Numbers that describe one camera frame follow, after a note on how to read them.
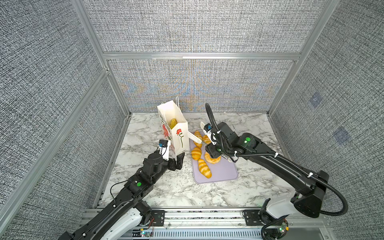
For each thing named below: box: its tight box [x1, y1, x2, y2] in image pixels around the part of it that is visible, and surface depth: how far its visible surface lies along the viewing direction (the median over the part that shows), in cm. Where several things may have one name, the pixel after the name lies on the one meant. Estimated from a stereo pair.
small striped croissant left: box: [191, 146, 202, 161], surface depth 96 cm
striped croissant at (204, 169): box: [198, 158, 212, 179], surface depth 89 cm
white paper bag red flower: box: [157, 96, 190, 156], surface depth 90 cm
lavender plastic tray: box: [189, 137, 238, 184], surface depth 90 cm
